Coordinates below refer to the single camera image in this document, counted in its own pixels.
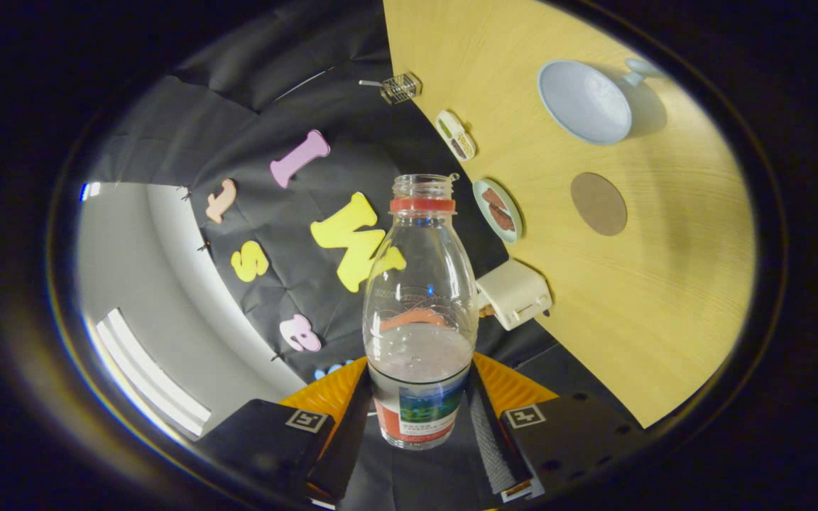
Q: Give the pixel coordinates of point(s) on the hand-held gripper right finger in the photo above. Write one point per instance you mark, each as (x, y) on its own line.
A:
(494, 447)

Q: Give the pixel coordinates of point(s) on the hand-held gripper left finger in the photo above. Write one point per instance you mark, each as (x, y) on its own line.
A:
(345, 447)

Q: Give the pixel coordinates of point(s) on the clear plastic juice bottle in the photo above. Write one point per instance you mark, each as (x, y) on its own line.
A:
(420, 284)

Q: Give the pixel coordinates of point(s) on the round brown coaster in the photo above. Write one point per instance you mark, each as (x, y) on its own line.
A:
(598, 204)

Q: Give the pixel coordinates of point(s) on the toast slice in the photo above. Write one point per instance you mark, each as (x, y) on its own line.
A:
(485, 310)

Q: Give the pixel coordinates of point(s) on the cream toaster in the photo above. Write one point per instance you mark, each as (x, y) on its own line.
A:
(515, 292)

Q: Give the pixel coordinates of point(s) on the large ceiling light panel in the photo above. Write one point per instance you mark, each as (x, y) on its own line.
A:
(146, 376)

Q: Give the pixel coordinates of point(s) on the brown meat piece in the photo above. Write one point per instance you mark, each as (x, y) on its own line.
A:
(493, 198)
(502, 217)

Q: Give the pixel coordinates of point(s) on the wooden table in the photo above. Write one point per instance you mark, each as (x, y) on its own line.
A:
(664, 284)

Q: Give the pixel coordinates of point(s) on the pale green plate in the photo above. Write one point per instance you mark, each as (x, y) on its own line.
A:
(480, 191)

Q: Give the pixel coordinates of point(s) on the white divided snack dish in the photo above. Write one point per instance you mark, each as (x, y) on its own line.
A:
(455, 135)

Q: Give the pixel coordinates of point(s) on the small ceiling light panel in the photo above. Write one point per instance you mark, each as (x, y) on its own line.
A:
(89, 191)

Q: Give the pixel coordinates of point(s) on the metal spoon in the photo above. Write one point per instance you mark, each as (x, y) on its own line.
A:
(370, 83)

